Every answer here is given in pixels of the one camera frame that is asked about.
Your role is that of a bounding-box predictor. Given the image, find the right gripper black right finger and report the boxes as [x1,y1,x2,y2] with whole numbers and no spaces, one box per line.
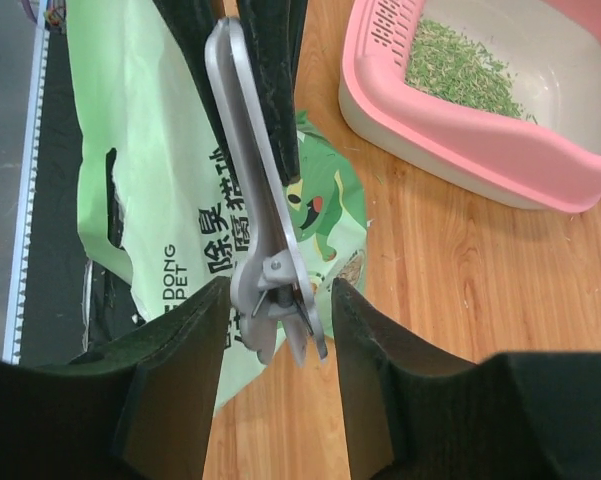
[331,279,601,479]

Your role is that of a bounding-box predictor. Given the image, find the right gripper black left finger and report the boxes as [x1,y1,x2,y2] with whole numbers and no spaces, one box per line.
[0,277,229,479]

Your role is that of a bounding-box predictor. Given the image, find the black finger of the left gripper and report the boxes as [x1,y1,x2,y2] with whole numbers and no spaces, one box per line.
[237,0,308,185]
[152,0,226,146]

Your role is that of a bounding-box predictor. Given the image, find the white plastic bag clip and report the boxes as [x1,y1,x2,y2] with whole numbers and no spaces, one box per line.
[205,18,328,365]

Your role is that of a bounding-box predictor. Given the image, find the green cat litter bag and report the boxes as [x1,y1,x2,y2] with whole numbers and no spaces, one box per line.
[67,1,367,406]

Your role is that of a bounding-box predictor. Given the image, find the pink litter box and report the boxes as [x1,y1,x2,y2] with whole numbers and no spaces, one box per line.
[339,1,601,213]

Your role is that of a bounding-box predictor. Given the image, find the green cat litter pellets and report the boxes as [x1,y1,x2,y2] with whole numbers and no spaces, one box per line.
[404,19,537,123]

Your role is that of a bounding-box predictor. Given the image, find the grey slotted cable duct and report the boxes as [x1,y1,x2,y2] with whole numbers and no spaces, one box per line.
[2,30,50,364]

